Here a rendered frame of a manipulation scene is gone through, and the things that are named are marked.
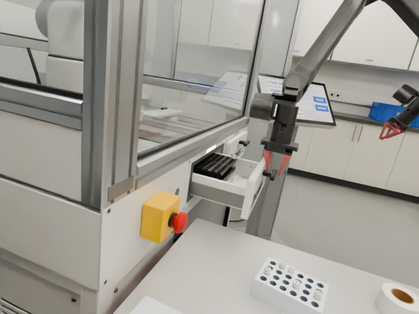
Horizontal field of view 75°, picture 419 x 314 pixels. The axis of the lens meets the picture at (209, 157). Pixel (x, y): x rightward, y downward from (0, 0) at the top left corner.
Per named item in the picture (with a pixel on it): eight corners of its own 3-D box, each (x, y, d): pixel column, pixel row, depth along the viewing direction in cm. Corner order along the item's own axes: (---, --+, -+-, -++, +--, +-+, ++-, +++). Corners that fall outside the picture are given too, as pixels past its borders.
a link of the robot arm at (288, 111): (299, 103, 71) (300, 102, 76) (273, 99, 73) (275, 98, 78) (293, 129, 73) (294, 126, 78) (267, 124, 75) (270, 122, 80)
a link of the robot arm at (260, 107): (302, 76, 72) (298, 92, 80) (259, 70, 76) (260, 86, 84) (291, 116, 70) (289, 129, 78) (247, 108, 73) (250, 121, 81)
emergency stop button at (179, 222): (187, 228, 54) (190, 210, 52) (179, 238, 50) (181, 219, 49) (174, 223, 54) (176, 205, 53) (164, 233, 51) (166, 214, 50)
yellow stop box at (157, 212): (180, 228, 56) (184, 196, 54) (163, 246, 50) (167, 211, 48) (158, 220, 58) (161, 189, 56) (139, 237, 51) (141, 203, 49)
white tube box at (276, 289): (323, 300, 54) (329, 285, 53) (316, 331, 47) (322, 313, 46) (264, 271, 59) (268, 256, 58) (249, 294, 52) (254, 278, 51)
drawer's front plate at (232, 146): (243, 154, 127) (247, 131, 124) (226, 171, 100) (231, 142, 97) (239, 153, 127) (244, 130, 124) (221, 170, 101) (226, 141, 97)
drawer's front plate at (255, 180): (264, 184, 94) (271, 153, 91) (246, 221, 67) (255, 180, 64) (259, 182, 94) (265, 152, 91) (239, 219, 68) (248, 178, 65)
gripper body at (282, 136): (262, 142, 82) (267, 118, 80) (297, 149, 79) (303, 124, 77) (259, 146, 76) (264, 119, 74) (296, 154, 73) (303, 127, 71)
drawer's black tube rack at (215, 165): (234, 176, 91) (237, 158, 89) (217, 195, 75) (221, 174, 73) (174, 161, 97) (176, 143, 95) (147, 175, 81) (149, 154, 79)
